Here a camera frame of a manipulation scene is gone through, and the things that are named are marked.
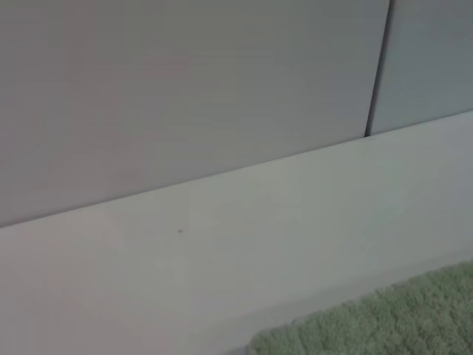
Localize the green terry towel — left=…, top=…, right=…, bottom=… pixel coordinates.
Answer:
left=246, top=260, right=473, bottom=355

